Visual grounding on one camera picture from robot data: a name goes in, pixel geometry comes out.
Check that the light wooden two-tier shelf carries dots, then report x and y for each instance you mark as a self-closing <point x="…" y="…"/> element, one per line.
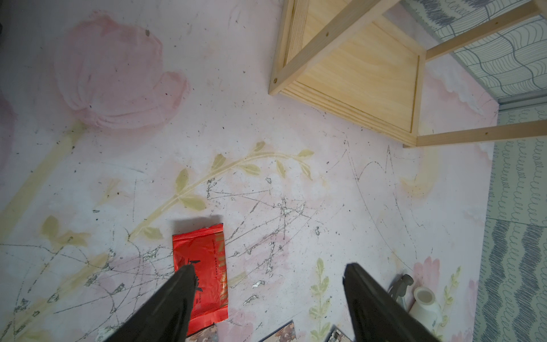
<point x="346" y="58"/>

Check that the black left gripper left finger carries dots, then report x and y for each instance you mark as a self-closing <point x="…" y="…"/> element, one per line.
<point x="166" y="314"/>

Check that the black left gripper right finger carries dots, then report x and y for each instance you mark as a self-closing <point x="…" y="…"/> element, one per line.
<point x="374" y="315"/>

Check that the red tea bag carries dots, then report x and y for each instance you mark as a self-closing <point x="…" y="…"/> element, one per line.
<point x="204" y="249"/>

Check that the black tea bag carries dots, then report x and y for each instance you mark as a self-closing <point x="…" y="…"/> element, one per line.
<point x="336" y="335"/>
<point x="287" y="333"/>

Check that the black handled claw hammer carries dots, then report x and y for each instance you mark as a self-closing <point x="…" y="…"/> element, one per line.
<point x="398" y="289"/>

